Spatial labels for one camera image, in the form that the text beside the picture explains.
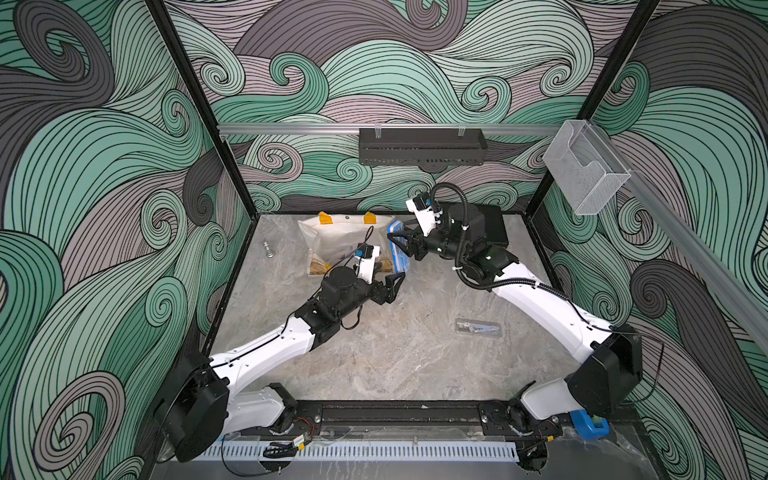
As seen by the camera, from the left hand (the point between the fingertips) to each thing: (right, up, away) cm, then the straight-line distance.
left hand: (393, 267), depth 75 cm
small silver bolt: (-44, +1, +32) cm, 54 cm away
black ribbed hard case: (+42, +12, +39) cm, 58 cm away
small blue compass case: (+2, +2, -1) cm, 3 cm away
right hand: (0, +9, -3) cm, 10 cm away
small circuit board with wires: (-27, -44, -3) cm, 52 cm away
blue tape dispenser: (+45, -37, -6) cm, 58 cm away
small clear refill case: (+26, -19, +13) cm, 35 cm away
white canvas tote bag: (-19, +7, +22) cm, 30 cm away
